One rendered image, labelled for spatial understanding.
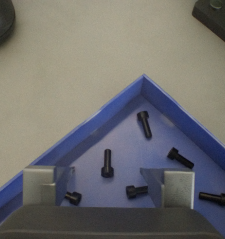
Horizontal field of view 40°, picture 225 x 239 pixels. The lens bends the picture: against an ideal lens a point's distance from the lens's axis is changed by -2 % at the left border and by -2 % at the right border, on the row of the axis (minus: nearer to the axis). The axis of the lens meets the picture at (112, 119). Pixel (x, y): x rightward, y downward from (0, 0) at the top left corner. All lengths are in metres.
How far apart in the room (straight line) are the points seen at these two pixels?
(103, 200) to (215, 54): 0.13
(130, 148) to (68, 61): 0.08
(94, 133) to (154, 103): 0.04
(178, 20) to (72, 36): 0.08
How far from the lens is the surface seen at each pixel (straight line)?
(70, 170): 0.17
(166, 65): 0.22
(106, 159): 0.18
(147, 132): 0.19
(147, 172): 0.16
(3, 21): 0.23
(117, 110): 0.19
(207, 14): 0.25
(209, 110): 0.21
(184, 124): 0.19
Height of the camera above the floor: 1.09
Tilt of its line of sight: 63 degrees down
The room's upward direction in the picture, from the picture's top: 4 degrees clockwise
